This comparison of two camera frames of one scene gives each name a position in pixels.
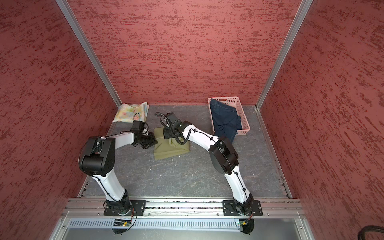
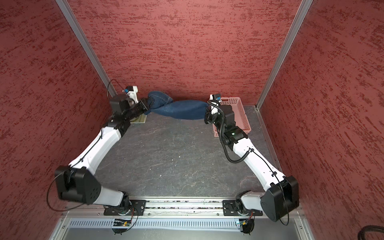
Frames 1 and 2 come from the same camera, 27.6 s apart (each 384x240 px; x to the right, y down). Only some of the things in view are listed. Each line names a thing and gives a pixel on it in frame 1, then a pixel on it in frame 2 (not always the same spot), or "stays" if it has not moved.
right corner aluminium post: x=283 y=51 stays
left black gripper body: x=147 y=141 to x=137 y=109
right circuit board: x=246 y=223 stays
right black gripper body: x=168 y=133 to x=211 y=118
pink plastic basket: x=234 y=102 stays
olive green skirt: x=168 y=147 to x=141 y=119
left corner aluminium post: x=91 y=52 stays
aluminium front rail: x=83 y=207 stays
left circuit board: x=119 y=222 stays
